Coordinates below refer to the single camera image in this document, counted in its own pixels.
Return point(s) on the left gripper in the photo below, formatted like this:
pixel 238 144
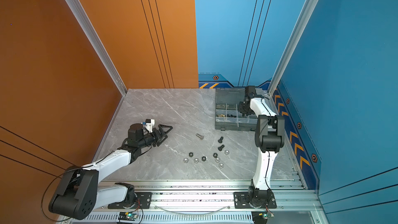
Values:
pixel 161 134

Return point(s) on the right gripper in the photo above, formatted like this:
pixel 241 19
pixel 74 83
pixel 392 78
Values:
pixel 241 109

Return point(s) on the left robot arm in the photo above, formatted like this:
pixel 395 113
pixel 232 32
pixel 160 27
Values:
pixel 78 192

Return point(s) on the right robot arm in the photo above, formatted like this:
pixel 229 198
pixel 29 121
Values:
pixel 269 139

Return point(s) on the clear plastic organizer box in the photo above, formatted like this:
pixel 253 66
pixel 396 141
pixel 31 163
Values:
pixel 226 102

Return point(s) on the silver hex bolt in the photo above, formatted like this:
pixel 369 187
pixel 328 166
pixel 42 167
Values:
pixel 200 136

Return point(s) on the left circuit board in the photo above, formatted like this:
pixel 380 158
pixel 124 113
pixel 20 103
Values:
pixel 127 217

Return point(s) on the circuit board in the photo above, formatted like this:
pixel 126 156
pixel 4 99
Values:
pixel 261 217
pixel 127 217

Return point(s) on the right circuit board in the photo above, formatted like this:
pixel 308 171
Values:
pixel 261 217

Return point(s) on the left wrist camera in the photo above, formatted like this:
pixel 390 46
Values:
pixel 149 125

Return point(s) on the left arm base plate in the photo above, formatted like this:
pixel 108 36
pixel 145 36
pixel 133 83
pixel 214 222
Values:
pixel 133 201

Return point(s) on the front aluminium rail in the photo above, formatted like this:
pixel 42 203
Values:
pixel 211 195

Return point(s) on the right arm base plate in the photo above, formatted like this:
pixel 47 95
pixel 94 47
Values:
pixel 242 201

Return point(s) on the right aluminium frame post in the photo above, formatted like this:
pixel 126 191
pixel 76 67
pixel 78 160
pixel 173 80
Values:
pixel 300 25

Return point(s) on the aluminium frame post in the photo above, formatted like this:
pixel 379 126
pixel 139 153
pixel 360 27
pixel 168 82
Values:
pixel 300 25
pixel 86 25

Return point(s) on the left aluminium frame post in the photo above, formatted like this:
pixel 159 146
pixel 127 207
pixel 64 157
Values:
pixel 86 25

